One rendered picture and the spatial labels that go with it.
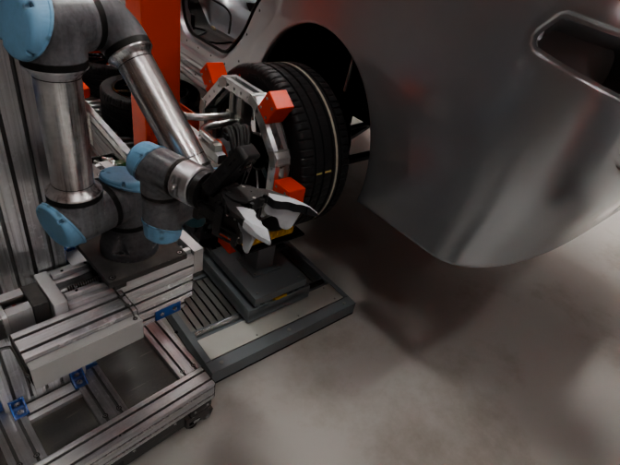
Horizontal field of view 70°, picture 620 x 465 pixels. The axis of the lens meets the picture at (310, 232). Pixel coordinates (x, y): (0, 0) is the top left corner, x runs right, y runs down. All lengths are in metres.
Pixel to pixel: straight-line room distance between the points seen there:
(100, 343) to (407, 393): 1.38
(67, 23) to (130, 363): 1.23
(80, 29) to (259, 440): 1.48
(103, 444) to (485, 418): 1.53
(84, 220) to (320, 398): 1.29
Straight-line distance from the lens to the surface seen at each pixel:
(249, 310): 2.08
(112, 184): 1.17
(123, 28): 1.01
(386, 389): 2.13
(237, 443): 1.87
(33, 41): 0.93
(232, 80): 1.71
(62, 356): 1.20
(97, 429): 1.67
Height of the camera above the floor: 1.63
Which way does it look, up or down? 35 degrees down
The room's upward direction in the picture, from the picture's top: 12 degrees clockwise
